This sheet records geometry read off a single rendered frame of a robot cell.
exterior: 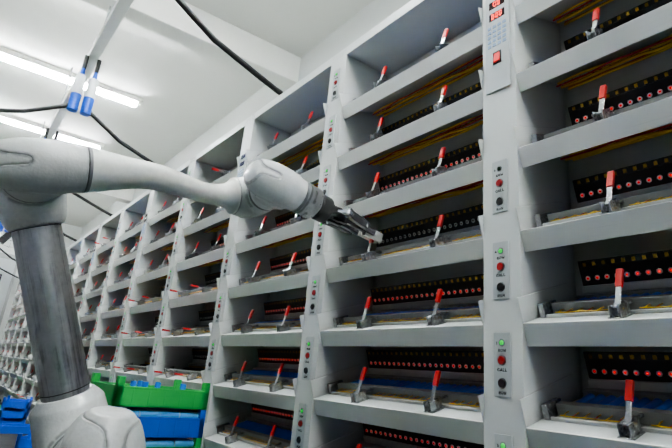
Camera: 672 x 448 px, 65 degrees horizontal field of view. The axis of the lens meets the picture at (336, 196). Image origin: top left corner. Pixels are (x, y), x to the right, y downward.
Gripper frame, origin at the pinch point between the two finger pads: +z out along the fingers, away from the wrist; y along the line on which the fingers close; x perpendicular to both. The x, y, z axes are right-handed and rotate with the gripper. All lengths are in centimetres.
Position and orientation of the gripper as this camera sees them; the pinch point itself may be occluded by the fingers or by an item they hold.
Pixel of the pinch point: (370, 234)
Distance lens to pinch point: 155.9
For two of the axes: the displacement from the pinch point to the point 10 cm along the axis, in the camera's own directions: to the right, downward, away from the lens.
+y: 5.9, -2.2, -7.8
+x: 2.3, -8.8, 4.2
